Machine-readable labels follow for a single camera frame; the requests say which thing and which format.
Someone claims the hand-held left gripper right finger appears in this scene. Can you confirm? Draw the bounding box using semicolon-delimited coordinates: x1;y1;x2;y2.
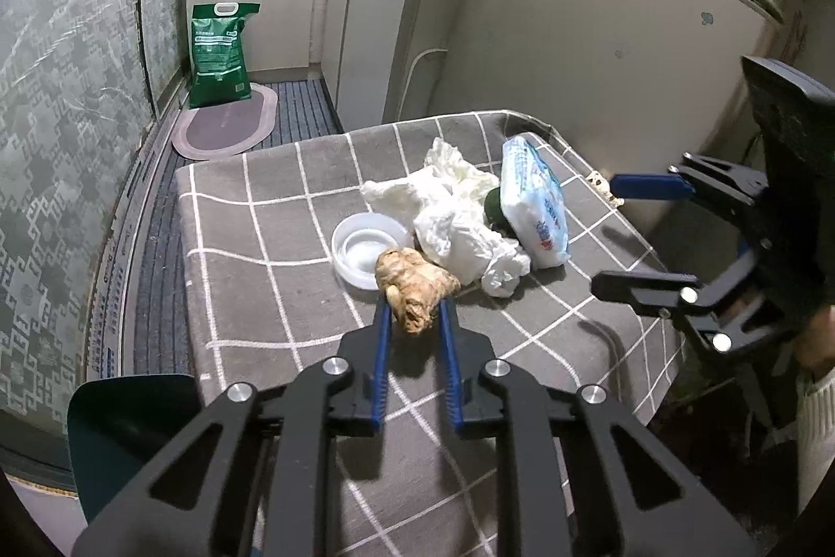
438;299;761;557

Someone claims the oval pink grey mat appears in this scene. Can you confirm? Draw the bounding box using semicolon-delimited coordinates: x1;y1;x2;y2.
171;84;279;161

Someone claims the white double-door kitchen cabinet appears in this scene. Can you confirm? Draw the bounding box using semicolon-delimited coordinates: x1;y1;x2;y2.
319;0;487;133

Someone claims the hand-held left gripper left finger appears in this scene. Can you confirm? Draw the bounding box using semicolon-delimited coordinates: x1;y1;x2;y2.
71;296;393;557

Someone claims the grey checked tablecloth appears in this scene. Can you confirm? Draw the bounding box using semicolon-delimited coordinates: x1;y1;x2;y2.
175;108;687;557

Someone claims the white blue wet wipe packet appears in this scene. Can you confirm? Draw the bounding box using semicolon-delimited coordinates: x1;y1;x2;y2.
501;134;570;269

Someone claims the small white spotted object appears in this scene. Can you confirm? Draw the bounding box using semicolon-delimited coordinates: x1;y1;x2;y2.
589;172;618;207

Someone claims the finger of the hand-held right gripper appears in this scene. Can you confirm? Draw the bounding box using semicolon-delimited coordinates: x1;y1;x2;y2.
590;244;793;365
608;152;769;245

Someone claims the teal plastic bin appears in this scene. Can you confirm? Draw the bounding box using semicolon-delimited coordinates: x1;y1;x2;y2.
67;374;218;532

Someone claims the person's right hand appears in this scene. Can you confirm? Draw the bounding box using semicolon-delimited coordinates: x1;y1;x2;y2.
796;305;835;376

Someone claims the white refrigerator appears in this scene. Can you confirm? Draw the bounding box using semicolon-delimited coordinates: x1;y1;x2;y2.
398;0;816;245

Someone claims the green rice bag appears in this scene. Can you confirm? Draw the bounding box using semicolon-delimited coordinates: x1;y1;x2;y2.
189;1;262;109

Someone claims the brown ginger root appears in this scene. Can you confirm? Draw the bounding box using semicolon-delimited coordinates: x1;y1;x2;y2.
375;248;461;336

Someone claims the dark striped floor rug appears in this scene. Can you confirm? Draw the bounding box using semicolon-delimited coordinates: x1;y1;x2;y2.
121;77;347;382

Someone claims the patterned frosted glass door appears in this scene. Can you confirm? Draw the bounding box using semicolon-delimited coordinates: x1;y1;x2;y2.
0;0;194;457

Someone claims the white tissue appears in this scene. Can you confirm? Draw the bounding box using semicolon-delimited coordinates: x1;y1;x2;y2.
413;198;532;297
361;137;503;228

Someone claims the dark green round object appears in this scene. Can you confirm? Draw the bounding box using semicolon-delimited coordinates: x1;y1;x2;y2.
483;188;518;235

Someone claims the person's right forearm white sleeve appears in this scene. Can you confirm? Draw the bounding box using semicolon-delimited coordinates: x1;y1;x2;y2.
792;368;835;509

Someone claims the white round plastic lid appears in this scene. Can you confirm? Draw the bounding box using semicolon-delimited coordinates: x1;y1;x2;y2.
331;212;416;291

